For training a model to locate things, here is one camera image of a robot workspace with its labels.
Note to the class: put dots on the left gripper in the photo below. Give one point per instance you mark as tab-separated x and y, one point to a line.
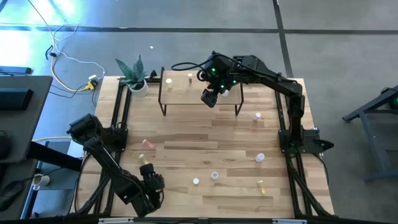
155	186

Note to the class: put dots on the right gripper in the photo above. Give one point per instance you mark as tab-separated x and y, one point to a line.
222	74

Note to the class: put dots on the clear bottle white cap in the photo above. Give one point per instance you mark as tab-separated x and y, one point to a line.
214	176
224	93

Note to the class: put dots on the yellow pill bottle white cap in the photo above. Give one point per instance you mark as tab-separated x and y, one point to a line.
142	158
262	187

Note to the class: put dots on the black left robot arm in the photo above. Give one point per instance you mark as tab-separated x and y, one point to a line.
105	164

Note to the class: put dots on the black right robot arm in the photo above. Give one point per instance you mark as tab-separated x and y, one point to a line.
280	82

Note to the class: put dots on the wooden shelf black legs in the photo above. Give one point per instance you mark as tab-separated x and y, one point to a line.
186	93

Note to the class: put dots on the white cap front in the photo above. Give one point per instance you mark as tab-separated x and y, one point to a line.
196	181

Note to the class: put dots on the pink pill bottle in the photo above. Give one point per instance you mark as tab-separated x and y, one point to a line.
148	143
257	115

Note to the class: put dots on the black clamp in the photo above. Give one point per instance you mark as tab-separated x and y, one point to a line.
152	75

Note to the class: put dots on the snake plant white pot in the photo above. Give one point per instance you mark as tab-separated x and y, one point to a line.
139	90

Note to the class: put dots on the white floor box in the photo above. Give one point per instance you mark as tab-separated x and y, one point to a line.
74	149

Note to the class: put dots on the white plastic bottle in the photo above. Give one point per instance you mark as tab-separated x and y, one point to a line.
260	157

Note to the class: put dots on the black desk leg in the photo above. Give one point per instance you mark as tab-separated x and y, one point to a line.
53	155

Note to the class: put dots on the paper cup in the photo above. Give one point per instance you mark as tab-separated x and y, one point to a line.
42	180

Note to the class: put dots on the yellow power plug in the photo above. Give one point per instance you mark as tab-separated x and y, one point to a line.
90	86

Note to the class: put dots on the white power adapter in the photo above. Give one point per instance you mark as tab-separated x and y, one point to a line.
93	77

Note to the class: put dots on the black desk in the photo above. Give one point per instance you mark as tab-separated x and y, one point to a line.
28	130

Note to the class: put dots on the dark grey desk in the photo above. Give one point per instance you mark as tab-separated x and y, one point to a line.
15	172

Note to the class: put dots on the black oblong desk device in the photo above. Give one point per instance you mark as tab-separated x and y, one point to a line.
15	99

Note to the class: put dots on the grey metal stand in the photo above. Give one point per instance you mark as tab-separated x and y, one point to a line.
373	146

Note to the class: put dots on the black flat device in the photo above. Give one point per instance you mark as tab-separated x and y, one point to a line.
15	70

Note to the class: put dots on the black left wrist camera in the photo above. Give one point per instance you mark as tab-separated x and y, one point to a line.
147	169

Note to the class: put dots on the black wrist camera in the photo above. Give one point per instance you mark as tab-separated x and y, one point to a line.
209	99
147	169

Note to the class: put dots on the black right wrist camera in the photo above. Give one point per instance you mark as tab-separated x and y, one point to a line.
209	99

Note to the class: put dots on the silver metal bracket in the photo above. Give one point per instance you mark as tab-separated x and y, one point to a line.
289	221
116	220

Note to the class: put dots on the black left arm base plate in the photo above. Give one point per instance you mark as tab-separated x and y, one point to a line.
118	146

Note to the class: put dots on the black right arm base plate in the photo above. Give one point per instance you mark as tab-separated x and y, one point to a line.
314	141

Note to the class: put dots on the black aluminium table frame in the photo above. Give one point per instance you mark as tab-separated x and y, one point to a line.
294	183

